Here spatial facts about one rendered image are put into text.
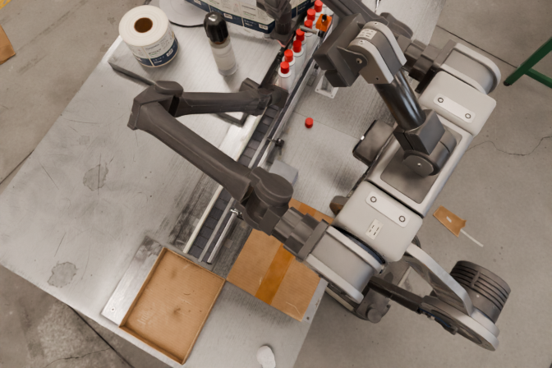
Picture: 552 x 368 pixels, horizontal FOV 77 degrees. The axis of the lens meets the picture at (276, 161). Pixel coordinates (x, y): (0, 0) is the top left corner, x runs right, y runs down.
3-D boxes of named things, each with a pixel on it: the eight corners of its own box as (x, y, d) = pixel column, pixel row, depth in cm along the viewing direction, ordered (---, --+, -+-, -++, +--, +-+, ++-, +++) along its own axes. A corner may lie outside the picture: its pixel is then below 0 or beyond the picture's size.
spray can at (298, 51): (297, 66, 148) (299, 34, 129) (304, 75, 147) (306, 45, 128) (287, 72, 148) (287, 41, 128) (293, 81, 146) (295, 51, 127)
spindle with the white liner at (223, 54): (223, 55, 152) (208, 3, 123) (241, 62, 150) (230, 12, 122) (213, 71, 149) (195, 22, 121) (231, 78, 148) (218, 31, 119)
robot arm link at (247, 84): (255, 117, 117) (265, 95, 113) (227, 100, 118) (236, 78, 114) (269, 109, 127) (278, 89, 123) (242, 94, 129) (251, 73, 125)
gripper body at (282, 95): (266, 81, 132) (259, 83, 125) (290, 92, 130) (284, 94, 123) (260, 98, 134) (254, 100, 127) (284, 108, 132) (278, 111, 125)
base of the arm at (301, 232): (301, 264, 74) (302, 260, 62) (270, 240, 76) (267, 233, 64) (324, 231, 76) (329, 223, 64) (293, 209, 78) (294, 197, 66)
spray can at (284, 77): (282, 85, 146) (282, 56, 126) (293, 91, 145) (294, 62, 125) (276, 94, 144) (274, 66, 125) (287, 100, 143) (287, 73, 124)
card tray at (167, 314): (167, 247, 131) (163, 246, 127) (227, 279, 126) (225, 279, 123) (121, 326, 123) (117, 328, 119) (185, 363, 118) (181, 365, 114)
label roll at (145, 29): (179, 28, 157) (169, 4, 143) (177, 66, 151) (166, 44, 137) (135, 29, 157) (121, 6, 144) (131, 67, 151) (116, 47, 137)
